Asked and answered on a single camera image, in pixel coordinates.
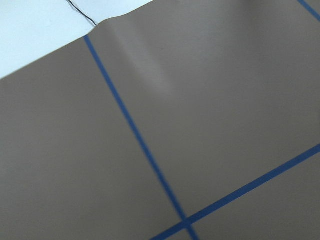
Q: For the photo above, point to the brown paper table cover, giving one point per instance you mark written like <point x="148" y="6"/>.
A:
<point x="181" y="120"/>

